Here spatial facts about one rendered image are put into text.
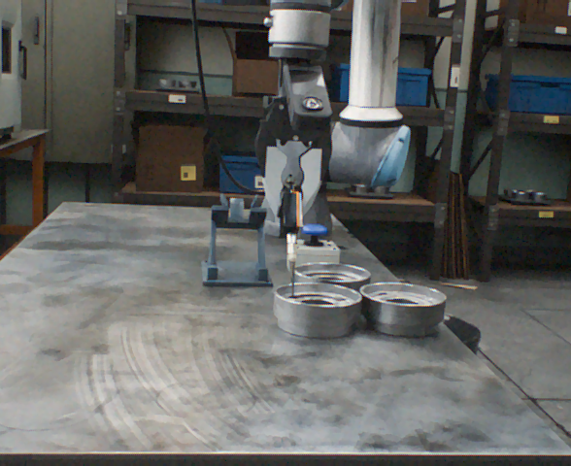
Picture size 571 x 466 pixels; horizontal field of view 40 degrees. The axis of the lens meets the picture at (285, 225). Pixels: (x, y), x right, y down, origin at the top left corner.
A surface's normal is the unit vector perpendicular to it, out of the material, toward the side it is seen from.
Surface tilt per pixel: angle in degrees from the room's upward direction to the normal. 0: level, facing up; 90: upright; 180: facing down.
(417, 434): 0
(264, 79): 83
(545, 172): 90
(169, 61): 90
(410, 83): 90
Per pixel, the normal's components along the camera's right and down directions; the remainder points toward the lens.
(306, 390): 0.06, -0.98
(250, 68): 0.05, 0.03
